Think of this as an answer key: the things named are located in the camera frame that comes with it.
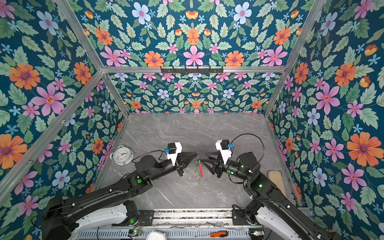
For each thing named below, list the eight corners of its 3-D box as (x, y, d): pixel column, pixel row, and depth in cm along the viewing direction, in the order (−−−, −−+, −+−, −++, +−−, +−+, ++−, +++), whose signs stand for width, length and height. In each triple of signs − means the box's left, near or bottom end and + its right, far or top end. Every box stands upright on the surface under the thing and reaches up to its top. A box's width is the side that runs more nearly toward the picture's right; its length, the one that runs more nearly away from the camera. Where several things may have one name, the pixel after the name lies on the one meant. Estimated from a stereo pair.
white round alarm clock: (111, 160, 96) (107, 156, 93) (123, 147, 102) (120, 144, 99) (126, 168, 93) (122, 165, 89) (137, 155, 99) (135, 151, 95)
